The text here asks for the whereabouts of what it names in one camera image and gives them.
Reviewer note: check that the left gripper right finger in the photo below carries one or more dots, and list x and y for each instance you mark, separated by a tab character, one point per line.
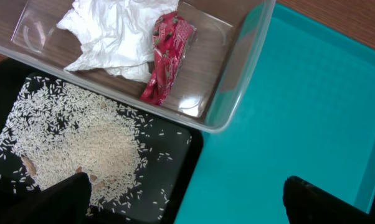
308	204

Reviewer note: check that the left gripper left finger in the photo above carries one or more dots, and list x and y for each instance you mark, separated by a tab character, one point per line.
64	202

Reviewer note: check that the cooked white rice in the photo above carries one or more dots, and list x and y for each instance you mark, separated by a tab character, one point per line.
78	131

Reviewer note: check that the white napkin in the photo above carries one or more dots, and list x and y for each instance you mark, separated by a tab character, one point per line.
115	35

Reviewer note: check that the red snack wrapper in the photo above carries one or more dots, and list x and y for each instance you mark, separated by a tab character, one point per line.
172	36

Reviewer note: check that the teal serving tray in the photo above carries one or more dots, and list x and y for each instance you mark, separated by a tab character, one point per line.
309	111

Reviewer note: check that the black plastic tray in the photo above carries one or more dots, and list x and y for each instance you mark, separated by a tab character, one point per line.
171	150

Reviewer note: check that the clear plastic bin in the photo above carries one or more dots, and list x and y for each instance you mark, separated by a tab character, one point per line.
210	83

